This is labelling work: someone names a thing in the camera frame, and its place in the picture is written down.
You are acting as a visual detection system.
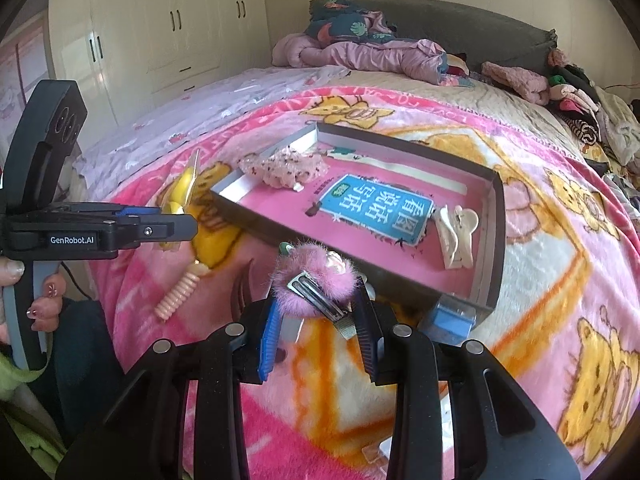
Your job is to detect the yellow ring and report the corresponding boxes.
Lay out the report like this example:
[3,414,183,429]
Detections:
[158,148,202,253]

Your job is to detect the pink fluffy pompom hair clip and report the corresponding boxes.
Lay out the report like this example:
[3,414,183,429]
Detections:
[271,242,358,340]

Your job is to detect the blue clear plastic box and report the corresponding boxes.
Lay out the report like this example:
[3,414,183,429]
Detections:
[418,295,477,347]

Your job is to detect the peach spiral hair tie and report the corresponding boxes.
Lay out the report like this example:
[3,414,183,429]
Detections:
[153,260,212,322]

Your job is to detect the dark maroon hair claw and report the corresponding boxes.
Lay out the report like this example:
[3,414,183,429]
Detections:
[230,259,254,322]

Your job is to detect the left hand painted nails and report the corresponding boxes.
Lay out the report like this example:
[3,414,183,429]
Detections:
[0,257,66,333]

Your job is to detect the light floral bed sheet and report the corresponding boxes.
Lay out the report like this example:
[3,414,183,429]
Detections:
[73,66,348,200]

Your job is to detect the shallow cardboard tray box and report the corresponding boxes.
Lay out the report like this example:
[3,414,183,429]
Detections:
[212,122,506,318]

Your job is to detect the blue chinese text booklet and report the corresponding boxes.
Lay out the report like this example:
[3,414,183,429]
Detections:
[319,174,435,247]

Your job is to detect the cream white claw clip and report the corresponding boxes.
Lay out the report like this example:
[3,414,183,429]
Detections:
[434,205,480,270]

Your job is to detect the pink lace scrunchie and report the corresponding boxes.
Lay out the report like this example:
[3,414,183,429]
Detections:
[238,148,329,192]

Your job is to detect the cream white wardrobe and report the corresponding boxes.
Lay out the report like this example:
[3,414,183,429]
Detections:
[48,0,271,150]

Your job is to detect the pink cartoon bear blanket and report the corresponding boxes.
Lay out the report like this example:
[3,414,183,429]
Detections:
[88,84,639,479]

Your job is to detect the pink crumpled quilt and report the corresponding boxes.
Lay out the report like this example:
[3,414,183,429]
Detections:
[271,34,458,86]

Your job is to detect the dark floral pillow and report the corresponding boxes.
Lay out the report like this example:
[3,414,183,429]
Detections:
[305,0,396,47]

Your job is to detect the pink folded garment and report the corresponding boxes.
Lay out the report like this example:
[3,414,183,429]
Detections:
[482,62,550,106]

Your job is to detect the dark grey headboard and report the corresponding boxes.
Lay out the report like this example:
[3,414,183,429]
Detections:
[307,0,559,76]

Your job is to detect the pile of clothes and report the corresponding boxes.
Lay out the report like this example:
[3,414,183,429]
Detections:
[547,49,639,224]

